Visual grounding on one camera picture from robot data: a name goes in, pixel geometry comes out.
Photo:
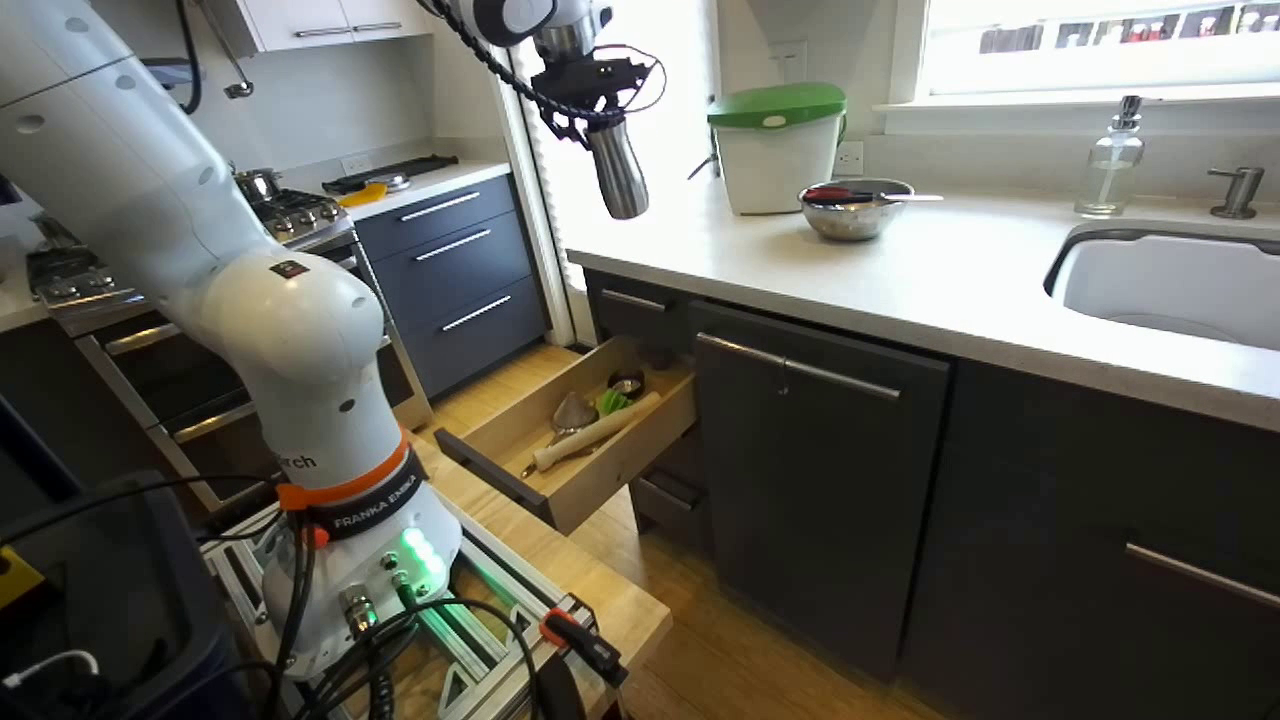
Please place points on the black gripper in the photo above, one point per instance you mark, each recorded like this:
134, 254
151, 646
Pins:
587, 81

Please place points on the tall silver metal cup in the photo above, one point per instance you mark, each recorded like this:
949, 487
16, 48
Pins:
622, 172

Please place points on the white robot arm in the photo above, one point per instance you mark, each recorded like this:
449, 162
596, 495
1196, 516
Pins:
264, 335

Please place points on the dark small drawer front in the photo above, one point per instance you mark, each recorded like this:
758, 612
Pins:
640, 313

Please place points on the blue drawer cabinet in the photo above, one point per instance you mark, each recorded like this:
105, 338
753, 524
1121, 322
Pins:
454, 280

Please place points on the small round metal cup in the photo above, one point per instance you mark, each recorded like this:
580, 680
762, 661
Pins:
631, 387

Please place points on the wooden drawer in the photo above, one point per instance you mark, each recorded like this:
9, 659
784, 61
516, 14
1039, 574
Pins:
587, 495

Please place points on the dark low drawer front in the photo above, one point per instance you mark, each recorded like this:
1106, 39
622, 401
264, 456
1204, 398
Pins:
675, 495

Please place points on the white bin with green lid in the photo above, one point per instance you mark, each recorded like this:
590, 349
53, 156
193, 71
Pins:
776, 152

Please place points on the metal bowl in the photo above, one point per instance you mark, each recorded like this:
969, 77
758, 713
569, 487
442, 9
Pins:
852, 215

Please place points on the green plastic item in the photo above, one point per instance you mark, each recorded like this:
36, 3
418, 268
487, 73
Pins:
612, 401

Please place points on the metal mesh strainer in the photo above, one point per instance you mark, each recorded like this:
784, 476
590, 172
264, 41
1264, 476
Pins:
574, 409

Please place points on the metal spoon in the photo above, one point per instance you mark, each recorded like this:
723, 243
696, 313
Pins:
912, 199

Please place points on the window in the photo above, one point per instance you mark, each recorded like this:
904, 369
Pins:
1095, 41

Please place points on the clear soap dispenser bottle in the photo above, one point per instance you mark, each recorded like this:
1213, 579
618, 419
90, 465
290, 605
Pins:
1111, 165

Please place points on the red and black clamp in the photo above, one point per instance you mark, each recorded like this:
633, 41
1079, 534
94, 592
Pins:
587, 640

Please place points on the black stove with oven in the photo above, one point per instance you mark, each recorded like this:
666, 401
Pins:
163, 401

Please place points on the white sink basin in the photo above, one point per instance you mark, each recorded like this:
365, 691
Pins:
1174, 285

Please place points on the metal faucet fixture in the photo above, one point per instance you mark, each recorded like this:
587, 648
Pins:
1241, 193

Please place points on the dark wide cabinet door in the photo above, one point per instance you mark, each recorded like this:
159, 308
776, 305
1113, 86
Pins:
1095, 562

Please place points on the black bin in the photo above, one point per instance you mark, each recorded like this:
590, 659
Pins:
122, 612

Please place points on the white wall cabinet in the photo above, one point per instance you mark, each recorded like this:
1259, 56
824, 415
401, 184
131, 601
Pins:
323, 23

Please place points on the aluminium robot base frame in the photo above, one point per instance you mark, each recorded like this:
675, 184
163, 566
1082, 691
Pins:
467, 652

